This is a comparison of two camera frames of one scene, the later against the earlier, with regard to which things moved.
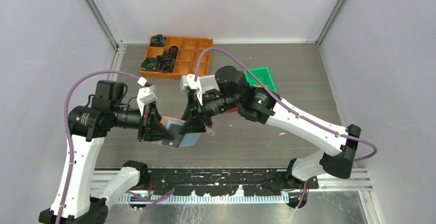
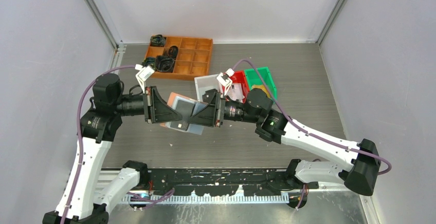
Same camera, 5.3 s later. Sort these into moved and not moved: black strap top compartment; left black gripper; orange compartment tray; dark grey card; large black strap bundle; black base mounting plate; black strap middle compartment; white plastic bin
Moved: dark grey card; left black gripper
Not moved: orange compartment tray; black strap middle compartment; black strap top compartment; white plastic bin; black base mounting plate; large black strap bundle
